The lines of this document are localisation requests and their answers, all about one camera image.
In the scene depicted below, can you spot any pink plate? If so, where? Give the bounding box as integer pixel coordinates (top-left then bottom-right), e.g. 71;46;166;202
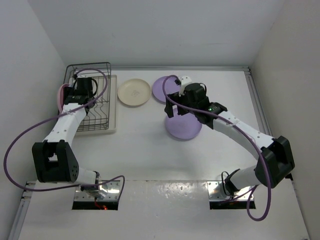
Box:
56;83;69;114

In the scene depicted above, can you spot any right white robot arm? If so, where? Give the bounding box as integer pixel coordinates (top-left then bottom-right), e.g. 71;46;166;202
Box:
164;83;295;195

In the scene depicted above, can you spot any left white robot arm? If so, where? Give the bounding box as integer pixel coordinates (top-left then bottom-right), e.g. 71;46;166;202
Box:
32;75;98;185

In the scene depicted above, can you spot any near purple plate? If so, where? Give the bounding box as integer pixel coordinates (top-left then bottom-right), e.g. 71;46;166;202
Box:
164;112;203;141

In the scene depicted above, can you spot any purple plate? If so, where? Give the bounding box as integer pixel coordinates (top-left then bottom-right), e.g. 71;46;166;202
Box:
152;76;180;104
164;112;203;141

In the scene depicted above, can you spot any far purple plate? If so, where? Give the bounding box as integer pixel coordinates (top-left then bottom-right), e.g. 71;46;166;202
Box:
152;76;180;104

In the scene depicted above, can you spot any cream plate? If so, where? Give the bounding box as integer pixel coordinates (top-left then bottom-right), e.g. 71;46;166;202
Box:
117;78;152;107

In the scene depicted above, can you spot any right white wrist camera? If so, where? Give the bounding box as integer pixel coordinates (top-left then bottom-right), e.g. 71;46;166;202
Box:
174;75;193;96

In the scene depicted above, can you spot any black wire dish rack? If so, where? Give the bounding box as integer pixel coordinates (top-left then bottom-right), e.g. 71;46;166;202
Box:
63;62;117;135

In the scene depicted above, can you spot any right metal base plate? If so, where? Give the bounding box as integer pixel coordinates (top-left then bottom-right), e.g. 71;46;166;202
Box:
206;180;252;202

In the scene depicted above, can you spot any metal base plate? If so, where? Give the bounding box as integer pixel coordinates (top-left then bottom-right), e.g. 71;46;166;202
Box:
74;180;122;202
206;180;252;202

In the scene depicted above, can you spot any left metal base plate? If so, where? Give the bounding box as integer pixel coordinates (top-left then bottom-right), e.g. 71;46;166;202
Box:
74;180;122;202

